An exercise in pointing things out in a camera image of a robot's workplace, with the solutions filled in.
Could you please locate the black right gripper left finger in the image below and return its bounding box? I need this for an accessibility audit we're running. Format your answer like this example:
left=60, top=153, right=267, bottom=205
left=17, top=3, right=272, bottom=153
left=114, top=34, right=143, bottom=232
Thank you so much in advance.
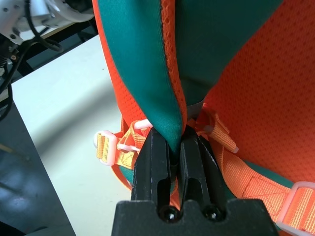
left=130, top=127, right=172, bottom=205

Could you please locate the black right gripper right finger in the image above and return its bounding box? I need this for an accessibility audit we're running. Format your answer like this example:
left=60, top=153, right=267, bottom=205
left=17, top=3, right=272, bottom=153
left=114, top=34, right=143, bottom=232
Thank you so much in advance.
left=180, top=124, right=229, bottom=207

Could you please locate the teal and orange backpack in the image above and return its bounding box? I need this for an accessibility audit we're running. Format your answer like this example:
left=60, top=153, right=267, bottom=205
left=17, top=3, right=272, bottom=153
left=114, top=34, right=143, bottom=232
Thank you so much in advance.
left=92, top=0, right=315, bottom=236

